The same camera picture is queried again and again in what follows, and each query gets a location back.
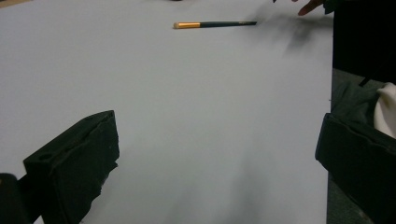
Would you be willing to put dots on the white cloth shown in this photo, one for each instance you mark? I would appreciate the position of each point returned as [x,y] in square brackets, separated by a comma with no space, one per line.
[386,109]

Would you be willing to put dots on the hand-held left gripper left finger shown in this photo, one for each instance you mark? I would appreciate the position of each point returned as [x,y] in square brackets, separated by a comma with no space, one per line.
[74,161]

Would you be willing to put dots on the dark cloth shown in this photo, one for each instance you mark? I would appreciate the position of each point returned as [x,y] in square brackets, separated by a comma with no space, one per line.
[355,99]

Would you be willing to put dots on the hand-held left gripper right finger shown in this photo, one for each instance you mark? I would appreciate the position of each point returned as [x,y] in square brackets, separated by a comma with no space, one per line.
[358,168]

